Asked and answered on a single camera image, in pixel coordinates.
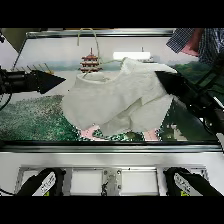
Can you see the white long-sleeved shirt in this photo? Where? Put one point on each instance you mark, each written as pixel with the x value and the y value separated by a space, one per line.
pixel 110 96

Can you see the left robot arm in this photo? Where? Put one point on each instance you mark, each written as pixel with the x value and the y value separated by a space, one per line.
pixel 23 81

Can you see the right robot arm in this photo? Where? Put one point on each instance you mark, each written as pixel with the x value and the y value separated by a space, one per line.
pixel 186 91

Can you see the checked shirt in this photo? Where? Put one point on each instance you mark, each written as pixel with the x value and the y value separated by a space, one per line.
pixel 181 38

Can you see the silver frame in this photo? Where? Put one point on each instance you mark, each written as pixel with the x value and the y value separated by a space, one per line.
pixel 113 148

